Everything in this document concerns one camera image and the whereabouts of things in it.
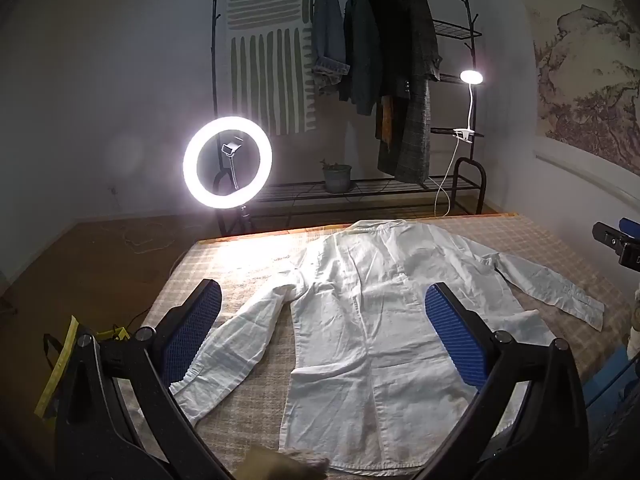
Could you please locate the yellow tape strip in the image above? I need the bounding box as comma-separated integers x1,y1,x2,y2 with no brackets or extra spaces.
35,315,128,418

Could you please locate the phone clamp holder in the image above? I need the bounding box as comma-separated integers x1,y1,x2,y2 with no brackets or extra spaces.
220,135,243,196

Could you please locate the person's left hand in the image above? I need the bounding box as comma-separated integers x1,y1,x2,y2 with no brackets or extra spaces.
280,447,328,480

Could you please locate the black metal clothes rack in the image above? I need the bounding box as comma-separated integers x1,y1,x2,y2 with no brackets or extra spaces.
209,0,488,236

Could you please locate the white long-sleeved shirt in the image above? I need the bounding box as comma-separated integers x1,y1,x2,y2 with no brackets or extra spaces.
170,219,606,463

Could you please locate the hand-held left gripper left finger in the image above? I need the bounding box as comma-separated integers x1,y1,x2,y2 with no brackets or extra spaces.
54,279,236,480

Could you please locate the black coat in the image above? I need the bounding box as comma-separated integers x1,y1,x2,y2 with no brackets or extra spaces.
365,0,416,101

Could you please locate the yellow scarf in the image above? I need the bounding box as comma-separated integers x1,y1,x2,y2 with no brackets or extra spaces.
375,95,398,143

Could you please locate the ring light on stand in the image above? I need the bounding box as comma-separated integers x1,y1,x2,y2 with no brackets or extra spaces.
182,116,273,236

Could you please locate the green striped wall hanging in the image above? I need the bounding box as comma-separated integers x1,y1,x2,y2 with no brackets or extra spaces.
226,0,321,136

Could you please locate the white lamp cable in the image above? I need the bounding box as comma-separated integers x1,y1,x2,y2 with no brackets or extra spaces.
434,137,461,217

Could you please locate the dark green jacket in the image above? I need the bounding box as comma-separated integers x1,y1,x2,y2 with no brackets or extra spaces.
342,0,383,116

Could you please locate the beige checked blanket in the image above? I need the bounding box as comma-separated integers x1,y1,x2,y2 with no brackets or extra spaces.
127,212,636,480

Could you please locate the white clip lamp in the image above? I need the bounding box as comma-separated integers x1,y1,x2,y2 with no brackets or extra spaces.
452,69,485,142

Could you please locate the person's right hand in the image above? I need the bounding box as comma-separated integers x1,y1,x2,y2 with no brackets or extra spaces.
627,282,640,357

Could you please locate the potted plant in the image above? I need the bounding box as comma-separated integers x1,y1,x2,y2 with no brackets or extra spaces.
320,158,353,193

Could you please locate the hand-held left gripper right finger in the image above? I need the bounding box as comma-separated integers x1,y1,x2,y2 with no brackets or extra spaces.
415,282,591,480

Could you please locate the blue denim jacket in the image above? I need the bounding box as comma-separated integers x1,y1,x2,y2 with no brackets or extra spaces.
311,0,351,93

